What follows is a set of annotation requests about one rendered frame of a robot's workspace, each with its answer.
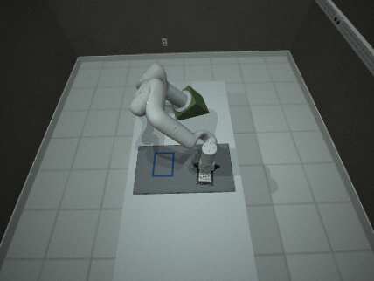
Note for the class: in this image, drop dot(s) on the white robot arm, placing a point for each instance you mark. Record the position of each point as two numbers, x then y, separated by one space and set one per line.
161 90

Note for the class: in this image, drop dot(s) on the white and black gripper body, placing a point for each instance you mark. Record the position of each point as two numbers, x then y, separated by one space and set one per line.
208 168

